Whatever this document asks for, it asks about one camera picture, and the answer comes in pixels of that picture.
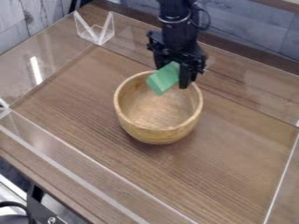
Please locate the wooden bowl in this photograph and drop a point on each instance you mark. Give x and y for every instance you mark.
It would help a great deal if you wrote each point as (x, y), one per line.
(156, 119)

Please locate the clear acrylic corner bracket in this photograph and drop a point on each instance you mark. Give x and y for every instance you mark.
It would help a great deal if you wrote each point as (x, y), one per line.
(96, 34)

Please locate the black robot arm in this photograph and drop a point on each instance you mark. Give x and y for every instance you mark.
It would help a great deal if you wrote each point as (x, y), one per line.
(183, 8)

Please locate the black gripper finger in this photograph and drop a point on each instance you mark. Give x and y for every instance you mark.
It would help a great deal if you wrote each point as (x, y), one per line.
(190, 70)
(162, 57)

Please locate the black table leg bracket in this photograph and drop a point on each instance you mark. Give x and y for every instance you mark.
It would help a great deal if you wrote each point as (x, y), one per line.
(41, 214)

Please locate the green rectangular block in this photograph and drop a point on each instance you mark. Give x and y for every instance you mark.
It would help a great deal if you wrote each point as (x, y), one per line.
(163, 79)

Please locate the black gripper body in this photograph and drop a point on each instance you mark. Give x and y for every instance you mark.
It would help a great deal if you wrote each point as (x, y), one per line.
(178, 36)

